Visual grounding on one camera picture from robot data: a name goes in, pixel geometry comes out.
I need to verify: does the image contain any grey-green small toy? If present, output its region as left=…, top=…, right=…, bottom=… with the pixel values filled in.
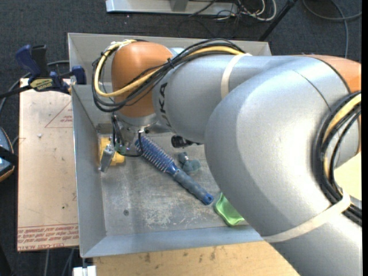
left=177, top=151, right=202, bottom=176

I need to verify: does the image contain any blue hairbrush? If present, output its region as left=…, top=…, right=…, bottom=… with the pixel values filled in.
left=134, top=135, right=215, bottom=206

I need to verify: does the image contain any green translucent plastic piece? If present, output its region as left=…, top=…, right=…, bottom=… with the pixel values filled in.
left=213, top=191, right=246, bottom=228

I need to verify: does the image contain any brown cardboard board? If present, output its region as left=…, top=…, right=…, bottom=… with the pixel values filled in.
left=17, top=78, right=80, bottom=252

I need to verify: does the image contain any grey metal bin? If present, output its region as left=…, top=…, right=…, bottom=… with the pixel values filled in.
left=67, top=32, right=273, bottom=259

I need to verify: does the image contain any yellow toy block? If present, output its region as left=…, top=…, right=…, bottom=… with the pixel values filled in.
left=98, top=136, right=127, bottom=168

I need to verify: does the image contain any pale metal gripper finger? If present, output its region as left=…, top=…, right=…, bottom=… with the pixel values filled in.
left=99, top=143, right=116, bottom=173

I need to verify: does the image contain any black cylinder on white bracket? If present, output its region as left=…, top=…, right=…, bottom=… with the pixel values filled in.
left=170, top=135, right=202, bottom=149

